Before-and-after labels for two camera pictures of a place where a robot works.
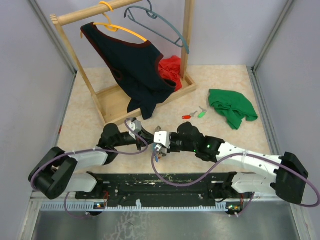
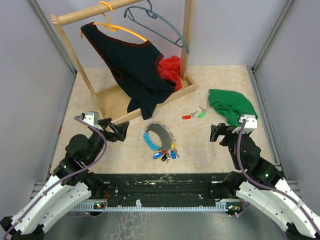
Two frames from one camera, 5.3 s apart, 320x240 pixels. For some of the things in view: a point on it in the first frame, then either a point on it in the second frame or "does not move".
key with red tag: (190, 116) does not move
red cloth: (170, 69) does not move
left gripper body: (139, 142) -> (107, 134)
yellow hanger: (113, 28) does not move
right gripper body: (177, 144) -> (229, 139)
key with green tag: (202, 113) does not move
